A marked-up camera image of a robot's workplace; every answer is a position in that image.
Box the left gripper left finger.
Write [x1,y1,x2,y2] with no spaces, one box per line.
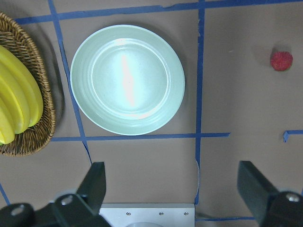
[0,162,110,227]

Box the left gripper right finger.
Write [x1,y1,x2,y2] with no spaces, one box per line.
[237,161,303,227]

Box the strawberry one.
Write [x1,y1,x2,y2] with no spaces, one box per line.
[270,52,293,71]

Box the light green plate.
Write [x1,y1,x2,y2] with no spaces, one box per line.
[70,25,185,136]

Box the yellow banana bunch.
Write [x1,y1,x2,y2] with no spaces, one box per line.
[0,46,43,145]

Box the woven wicker basket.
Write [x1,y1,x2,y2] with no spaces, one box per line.
[0,12,56,157]

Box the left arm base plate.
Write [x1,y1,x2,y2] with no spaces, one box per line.
[99,203,195,227]

